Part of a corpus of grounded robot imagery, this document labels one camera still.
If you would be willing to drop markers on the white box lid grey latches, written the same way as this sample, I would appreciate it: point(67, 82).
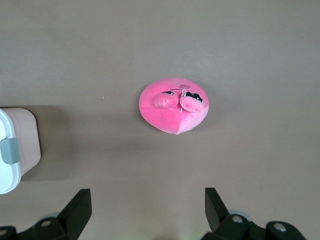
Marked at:
point(7, 175)

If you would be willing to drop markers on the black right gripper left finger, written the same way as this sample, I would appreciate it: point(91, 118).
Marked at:
point(72, 215)

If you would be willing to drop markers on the pink plastic storage box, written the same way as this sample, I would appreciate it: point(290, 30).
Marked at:
point(28, 135)

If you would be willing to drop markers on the pink plush toy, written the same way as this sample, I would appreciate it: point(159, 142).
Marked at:
point(165, 120)

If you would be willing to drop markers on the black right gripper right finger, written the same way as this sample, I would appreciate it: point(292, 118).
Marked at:
point(217, 215)

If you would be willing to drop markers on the brown table mat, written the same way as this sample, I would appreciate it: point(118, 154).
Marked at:
point(75, 50)

